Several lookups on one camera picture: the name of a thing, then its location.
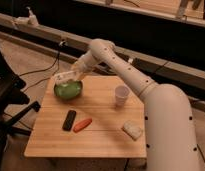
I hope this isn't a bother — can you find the black rectangular object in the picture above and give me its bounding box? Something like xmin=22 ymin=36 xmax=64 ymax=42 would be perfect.
xmin=62 ymin=110 xmax=76 ymax=131

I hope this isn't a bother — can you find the white bottle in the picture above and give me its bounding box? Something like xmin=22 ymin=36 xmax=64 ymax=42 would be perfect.
xmin=54 ymin=71 xmax=76 ymax=85

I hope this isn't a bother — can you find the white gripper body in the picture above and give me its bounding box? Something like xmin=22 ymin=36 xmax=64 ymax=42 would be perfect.
xmin=71 ymin=59 xmax=91 ymax=80

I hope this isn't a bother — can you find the green ceramic bowl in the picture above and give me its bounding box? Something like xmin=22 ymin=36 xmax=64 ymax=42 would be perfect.
xmin=54 ymin=81 xmax=83 ymax=100

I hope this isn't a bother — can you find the black office chair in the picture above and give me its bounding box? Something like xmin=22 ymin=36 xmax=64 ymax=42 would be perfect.
xmin=0 ymin=51 xmax=40 ymax=168

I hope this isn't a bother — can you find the wooden table board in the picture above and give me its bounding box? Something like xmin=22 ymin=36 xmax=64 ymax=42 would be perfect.
xmin=25 ymin=76 xmax=146 ymax=158

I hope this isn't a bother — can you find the black cable on floor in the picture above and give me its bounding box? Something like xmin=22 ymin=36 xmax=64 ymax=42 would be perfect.
xmin=18 ymin=39 xmax=68 ymax=93

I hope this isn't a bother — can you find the orange carrot toy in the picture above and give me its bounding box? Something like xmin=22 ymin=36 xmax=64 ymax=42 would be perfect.
xmin=73 ymin=118 xmax=92 ymax=133

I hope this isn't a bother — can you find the black cable bundle right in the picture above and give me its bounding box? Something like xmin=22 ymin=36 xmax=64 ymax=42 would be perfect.
xmin=195 ymin=143 xmax=205 ymax=171

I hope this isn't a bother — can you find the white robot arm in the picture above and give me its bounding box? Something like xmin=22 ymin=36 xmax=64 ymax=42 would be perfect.
xmin=72 ymin=39 xmax=200 ymax=171

